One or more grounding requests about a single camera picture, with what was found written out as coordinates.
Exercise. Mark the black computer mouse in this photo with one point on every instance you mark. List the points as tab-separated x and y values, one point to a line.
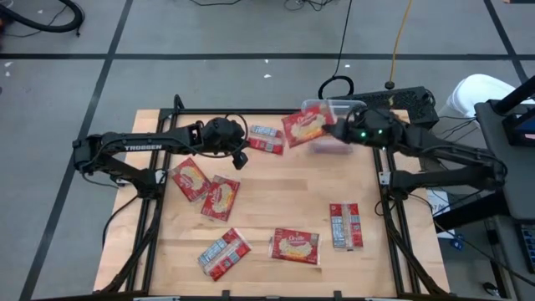
489	287

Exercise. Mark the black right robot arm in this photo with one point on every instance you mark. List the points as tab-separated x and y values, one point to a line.
439	150

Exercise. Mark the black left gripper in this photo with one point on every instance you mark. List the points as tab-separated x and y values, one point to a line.
221	136

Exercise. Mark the black pole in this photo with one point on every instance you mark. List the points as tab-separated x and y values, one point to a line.
516	94

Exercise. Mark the dark blue box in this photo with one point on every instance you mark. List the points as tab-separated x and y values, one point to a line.
520	129

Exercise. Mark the black keyboard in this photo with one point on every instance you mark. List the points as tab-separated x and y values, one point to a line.
528	246

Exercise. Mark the grey cart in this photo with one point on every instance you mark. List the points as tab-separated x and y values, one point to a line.
518	184

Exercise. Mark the black perforated computer case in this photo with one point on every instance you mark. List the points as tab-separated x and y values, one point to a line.
401	98

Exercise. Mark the clear plastic bin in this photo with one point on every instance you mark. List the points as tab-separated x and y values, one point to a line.
326	102

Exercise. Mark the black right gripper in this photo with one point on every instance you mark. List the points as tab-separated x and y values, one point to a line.
353	127

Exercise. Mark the black aluminium table frame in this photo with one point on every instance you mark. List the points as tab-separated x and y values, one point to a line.
271	111

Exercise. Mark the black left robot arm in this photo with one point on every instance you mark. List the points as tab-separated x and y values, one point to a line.
142	147

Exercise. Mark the white paper sheet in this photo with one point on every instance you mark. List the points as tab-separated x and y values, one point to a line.
438	207

